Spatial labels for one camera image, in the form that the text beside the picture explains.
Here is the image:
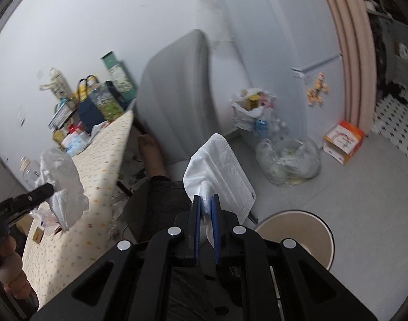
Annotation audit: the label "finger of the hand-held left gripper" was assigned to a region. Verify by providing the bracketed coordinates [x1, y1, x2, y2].
[8, 183, 55, 223]

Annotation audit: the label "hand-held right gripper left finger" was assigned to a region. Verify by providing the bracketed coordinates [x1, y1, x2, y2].
[30, 194, 204, 321]

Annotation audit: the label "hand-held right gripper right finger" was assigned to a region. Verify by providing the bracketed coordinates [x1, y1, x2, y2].
[211, 193, 378, 321]

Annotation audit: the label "white tissue paper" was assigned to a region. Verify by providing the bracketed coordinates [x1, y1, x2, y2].
[183, 133, 256, 248]

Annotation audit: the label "beige round waste bin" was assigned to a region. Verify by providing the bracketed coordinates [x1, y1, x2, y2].
[254, 210, 335, 271]

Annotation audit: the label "person's left hand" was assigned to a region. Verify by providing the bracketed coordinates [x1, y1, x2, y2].
[0, 234, 30, 300]

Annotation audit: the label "clear water jug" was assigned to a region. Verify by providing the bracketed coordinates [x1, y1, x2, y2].
[21, 155, 45, 188]

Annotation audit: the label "person's leg in dark trousers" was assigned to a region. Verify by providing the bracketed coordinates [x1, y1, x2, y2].
[124, 134, 231, 321]

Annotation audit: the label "soft tissue pack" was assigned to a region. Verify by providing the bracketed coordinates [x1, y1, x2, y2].
[62, 134, 91, 156]

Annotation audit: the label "cream dotted tablecloth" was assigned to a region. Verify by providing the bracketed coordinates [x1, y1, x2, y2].
[21, 109, 136, 311]

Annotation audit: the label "navy lunch bag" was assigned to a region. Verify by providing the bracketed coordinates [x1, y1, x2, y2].
[77, 98, 107, 134]

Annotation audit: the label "clear bag of plastic bottles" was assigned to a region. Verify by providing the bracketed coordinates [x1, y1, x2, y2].
[256, 137, 321, 186]

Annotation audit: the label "plastic bottle with blue label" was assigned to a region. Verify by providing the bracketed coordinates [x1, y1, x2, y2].
[256, 115, 269, 139]

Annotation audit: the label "white printed tote bag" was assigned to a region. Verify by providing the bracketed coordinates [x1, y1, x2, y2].
[40, 68, 72, 99]

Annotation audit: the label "clear bottle with floral print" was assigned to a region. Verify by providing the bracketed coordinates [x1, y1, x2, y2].
[88, 82, 126, 123]

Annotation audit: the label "white plastic bag of packaging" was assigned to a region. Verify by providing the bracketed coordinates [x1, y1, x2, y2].
[231, 88, 278, 141]

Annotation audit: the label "grey upholstered chair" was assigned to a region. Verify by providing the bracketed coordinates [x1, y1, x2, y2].
[133, 29, 260, 224]

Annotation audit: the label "tall green box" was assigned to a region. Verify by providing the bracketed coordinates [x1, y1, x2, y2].
[101, 51, 138, 99]

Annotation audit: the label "orange and white carton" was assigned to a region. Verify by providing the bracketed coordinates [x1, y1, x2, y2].
[322, 120, 365, 166]

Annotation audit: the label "yellow figure magnets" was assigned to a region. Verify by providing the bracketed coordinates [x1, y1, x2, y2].
[307, 73, 330, 108]

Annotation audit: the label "hanging translucent plastic bag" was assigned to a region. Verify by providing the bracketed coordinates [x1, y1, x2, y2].
[204, 0, 234, 51]

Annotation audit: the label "white refrigerator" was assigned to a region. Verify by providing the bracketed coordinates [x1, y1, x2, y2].
[195, 0, 345, 148]

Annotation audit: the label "pink curtain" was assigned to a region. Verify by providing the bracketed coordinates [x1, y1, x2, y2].
[316, 0, 378, 134]

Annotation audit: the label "dark cloth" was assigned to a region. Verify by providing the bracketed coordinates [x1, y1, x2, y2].
[379, 83, 408, 105]

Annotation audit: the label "cluttered shelf unit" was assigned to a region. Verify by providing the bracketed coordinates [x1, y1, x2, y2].
[354, 0, 408, 84]

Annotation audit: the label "black wire basket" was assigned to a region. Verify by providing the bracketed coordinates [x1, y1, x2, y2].
[48, 98, 77, 131]

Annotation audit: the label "yellow bag with dark handles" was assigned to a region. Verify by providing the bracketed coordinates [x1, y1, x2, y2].
[76, 75, 101, 102]

